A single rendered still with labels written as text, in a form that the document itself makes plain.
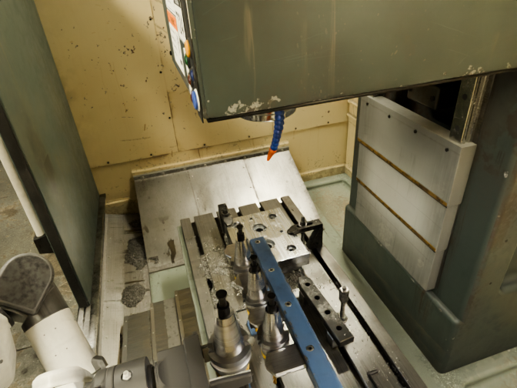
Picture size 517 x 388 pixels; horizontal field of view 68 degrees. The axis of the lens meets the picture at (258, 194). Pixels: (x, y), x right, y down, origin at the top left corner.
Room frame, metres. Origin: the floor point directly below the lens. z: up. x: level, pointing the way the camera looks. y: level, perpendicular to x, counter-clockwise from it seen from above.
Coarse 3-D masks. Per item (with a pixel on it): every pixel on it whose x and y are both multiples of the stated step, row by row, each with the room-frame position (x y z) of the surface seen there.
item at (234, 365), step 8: (240, 328) 0.37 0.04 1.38; (208, 344) 0.35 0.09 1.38; (248, 344) 0.36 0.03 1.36; (208, 352) 0.35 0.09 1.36; (248, 352) 0.33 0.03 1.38; (216, 360) 0.32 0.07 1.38; (224, 360) 0.32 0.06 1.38; (232, 360) 0.32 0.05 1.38; (240, 360) 0.32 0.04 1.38; (248, 360) 0.33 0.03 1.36; (216, 368) 0.32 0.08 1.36; (224, 368) 0.32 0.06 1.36; (232, 368) 0.32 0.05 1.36; (240, 368) 0.32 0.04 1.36
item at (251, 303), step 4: (244, 288) 0.60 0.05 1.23; (244, 292) 0.59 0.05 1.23; (268, 292) 0.58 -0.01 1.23; (244, 296) 0.58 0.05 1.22; (244, 300) 0.58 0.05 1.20; (248, 300) 0.56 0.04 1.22; (252, 300) 0.56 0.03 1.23; (256, 300) 0.56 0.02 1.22; (260, 300) 0.56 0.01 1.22; (264, 300) 0.56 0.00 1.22; (268, 300) 0.56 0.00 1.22; (248, 304) 0.56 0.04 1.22; (252, 304) 0.56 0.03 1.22; (256, 304) 0.55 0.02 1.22; (260, 304) 0.55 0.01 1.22; (264, 304) 0.56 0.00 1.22; (248, 308) 0.56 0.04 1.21
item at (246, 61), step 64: (192, 0) 0.58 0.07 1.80; (256, 0) 0.60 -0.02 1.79; (320, 0) 0.63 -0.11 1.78; (384, 0) 0.66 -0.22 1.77; (448, 0) 0.69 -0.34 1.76; (512, 0) 0.73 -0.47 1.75; (256, 64) 0.60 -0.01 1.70; (320, 64) 0.63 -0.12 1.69; (384, 64) 0.66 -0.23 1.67; (448, 64) 0.70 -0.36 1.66; (512, 64) 0.74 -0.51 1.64
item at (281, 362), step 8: (296, 344) 0.46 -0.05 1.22; (272, 352) 0.44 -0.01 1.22; (280, 352) 0.44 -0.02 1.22; (288, 352) 0.44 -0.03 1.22; (296, 352) 0.44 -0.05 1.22; (272, 360) 0.43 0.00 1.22; (280, 360) 0.42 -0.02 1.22; (288, 360) 0.42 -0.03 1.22; (296, 360) 0.42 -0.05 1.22; (304, 360) 0.42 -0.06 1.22; (272, 368) 0.41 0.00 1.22; (280, 368) 0.41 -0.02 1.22; (288, 368) 0.41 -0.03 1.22; (296, 368) 0.41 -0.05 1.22; (304, 368) 0.41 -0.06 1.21; (280, 376) 0.40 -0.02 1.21
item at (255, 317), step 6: (258, 306) 0.55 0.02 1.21; (264, 306) 0.55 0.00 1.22; (252, 312) 0.54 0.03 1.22; (258, 312) 0.54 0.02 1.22; (264, 312) 0.54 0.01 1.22; (252, 318) 0.52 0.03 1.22; (258, 318) 0.52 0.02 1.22; (282, 318) 0.52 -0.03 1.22; (252, 324) 0.51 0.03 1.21; (258, 324) 0.51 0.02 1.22
